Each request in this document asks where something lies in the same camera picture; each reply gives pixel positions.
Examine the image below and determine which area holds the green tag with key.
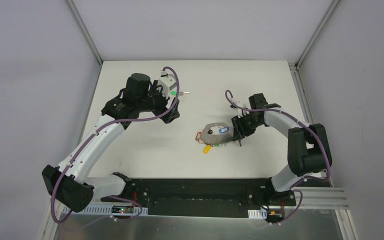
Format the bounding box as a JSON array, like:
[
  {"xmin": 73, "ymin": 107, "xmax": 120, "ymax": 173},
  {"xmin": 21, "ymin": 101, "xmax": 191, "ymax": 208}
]
[{"xmin": 170, "ymin": 91, "xmax": 189, "ymax": 96}]

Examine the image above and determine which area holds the silver key with red tag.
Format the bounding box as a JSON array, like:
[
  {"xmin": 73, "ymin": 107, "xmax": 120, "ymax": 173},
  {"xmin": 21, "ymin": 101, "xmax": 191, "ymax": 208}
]
[{"xmin": 195, "ymin": 131, "xmax": 202, "ymax": 142}]

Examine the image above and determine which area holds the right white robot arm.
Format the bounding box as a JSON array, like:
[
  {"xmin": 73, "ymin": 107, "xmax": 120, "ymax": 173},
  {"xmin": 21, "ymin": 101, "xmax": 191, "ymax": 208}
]
[{"xmin": 224, "ymin": 90, "xmax": 332, "ymax": 205}]

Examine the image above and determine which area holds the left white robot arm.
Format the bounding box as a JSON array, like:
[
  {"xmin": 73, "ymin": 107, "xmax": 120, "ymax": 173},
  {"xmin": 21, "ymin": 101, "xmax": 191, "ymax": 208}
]
[{"xmin": 41, "ymin": 69, "xmax": 180, "ymax": 213}]

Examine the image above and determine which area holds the blue key tag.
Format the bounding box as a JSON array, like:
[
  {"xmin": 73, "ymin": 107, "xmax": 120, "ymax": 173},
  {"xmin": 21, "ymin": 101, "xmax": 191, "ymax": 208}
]
[{"xmin": 219, "ymin": 126, "xmax": 230, "ymax": 134}]

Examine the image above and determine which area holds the yellow key tag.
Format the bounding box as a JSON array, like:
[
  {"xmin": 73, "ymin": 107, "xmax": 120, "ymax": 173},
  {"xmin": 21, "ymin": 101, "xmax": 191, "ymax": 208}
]
[{"xmin": 202, "ymin": 144, "xmax": 212, "ymax": 154}]

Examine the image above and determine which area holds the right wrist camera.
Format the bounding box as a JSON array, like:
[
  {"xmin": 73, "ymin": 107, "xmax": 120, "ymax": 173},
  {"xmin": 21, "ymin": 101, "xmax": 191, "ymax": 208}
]
[{"xmin": 230, "ymin": 98, "xmax": 250, "ymax": 118}]

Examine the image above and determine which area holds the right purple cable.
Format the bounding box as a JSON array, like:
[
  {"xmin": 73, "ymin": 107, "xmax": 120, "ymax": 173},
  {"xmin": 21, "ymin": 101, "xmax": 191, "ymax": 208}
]
[{"xmin": 225, "ymin": 89, "xmax": 333, "ymax": 226}]

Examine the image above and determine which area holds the purple cable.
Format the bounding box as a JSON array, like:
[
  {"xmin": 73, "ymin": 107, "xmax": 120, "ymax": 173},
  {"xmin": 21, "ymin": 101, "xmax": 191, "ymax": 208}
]
[
  {"xmin": 225, "ymin": 89, "xmax": 333, "ymax": 226},
  {"xmin": 50, "ymin": 66, "xmax": 181, "ymax": 225}
]

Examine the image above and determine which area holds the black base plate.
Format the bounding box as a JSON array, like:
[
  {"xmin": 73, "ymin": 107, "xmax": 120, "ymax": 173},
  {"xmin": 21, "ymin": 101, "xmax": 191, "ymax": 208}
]
[{"xmin": 118, "ymin": 178, "xmax": 297, "ymax": 218}]

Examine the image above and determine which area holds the right white cable duct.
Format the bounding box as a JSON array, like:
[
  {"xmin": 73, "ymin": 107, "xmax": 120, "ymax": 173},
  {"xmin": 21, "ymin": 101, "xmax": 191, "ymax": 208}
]
[{"xmin": 247, "ymin": 208, "xmax": 268, "ymax": 220}]

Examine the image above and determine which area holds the white cable duct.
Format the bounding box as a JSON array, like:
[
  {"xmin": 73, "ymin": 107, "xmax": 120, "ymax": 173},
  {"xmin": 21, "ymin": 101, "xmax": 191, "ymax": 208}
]
[
  {"xmin": 247, "ymin": 208, "xmax": 268, "ymax": 220},
  {"xmin": 72, "ymin": 204, "xmax": 148, "ymax": 217}
]

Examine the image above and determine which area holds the left white cable duct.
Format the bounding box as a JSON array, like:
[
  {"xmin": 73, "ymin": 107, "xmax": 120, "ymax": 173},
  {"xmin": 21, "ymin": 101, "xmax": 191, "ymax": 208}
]
[{"xmin": 72, "ymin": 204, "xmax": 148, "ymax": 217}]

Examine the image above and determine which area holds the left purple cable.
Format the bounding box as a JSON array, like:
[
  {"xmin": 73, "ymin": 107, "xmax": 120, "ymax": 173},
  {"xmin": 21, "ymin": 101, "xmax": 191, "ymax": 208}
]
[{"xmin": 50, "ymin": 66, "xmax": 181, "ymax": 225}]

